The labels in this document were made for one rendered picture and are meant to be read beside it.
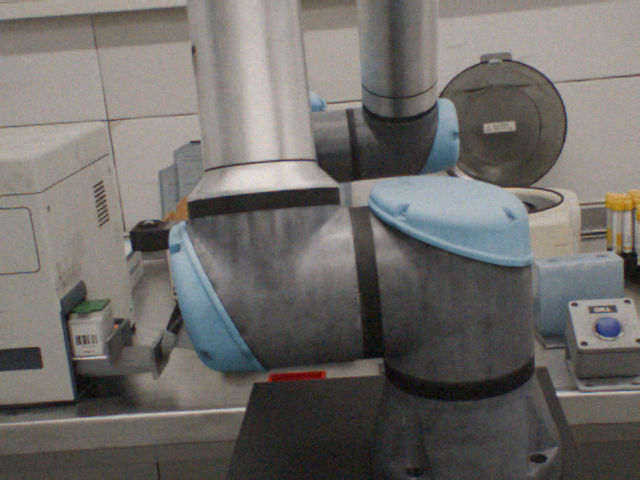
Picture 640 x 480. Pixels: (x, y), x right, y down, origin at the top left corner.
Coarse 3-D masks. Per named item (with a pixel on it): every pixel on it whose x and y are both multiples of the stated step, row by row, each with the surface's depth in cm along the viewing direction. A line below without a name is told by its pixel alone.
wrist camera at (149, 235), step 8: (144, 224) 110; (152, 224) 110; (160, 224) 111; (168, 224) 111; (176, 224) 111; (136, 232) 109; (144, 232) 109; (152, 232) 109; (160, 232) 109; (168, 232) 109; (136, 240) 109; (144, 240) 109; (152, 240) 109; (160, 240) 109; (168, 240) 109; (136, 248) 110; (144, 248) 110; (152, 248) 110; (160, 248) 109; (168, 248) 109
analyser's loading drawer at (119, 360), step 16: (112, 336) 114; (160, 336) 115; (112, 352) 114; (128, 352) 117; (144, 352) 116; (160, 352) 114; (80, 368) 113; (96, 368) 113; (112, 368) 112; (128, 368) 112; (144, 368) 112; (160, 368) 114
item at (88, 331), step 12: (96, 312) 113; (108, 312) 115; (72, 324) 113; (84, 324) 112; (96, 324) 112; (108, 324) 115; (72, 336) 113; (84, 336) 113; (96, 336) 113; (108, 336) 114; (72, 348) 113; (84, 348) 113; (96, 348) 113
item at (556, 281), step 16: (560, 256) 119; (592, 256) 118; (608, 256) 117; (544, 272) 115; (560, 272) 116; (576, 272) 116; (592, 272) 116; (608, 272) 116; (544, 288) 116; (560, 288) 116; (576, 288) 116; (592, 288) 116; (608, 288) 116; (544, 304) 116; (560, 304) 117; (544, 320) 117; (560, 320) 117; (544, 336) 118; (560, 336) 117
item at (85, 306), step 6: (84, 300) 116; (90, 300) 116; (96, 300) 116; (102, 300) 116; (108, 300) 116; (78, 306) 114; (84, 306) 114; (90, 306) 114; (96, 306) 114; (102, 306) 113; (72, 312) 113; (78, 312) 112; (84, 312) 112
